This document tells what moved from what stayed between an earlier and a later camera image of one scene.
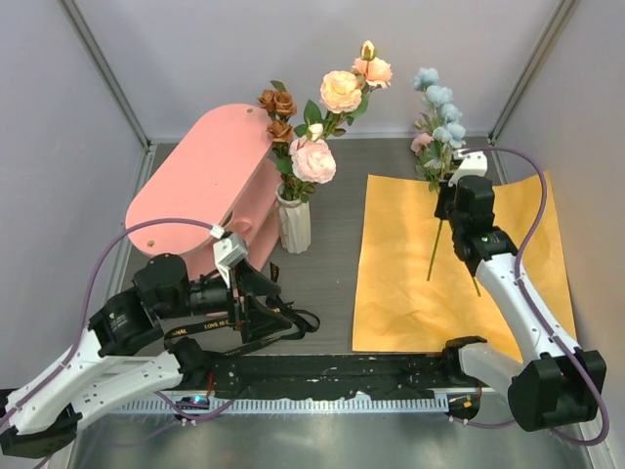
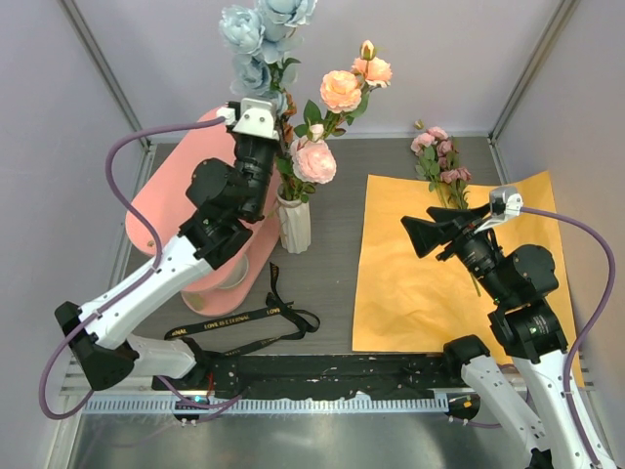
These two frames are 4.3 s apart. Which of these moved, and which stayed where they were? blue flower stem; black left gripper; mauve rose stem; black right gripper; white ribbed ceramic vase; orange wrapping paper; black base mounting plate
Moved: blue flower stem; black right gripper; black left gripper
Stayed: black base mounting plate; mauve rose stem; white ribbed ceramic vase; orange wrapping paper
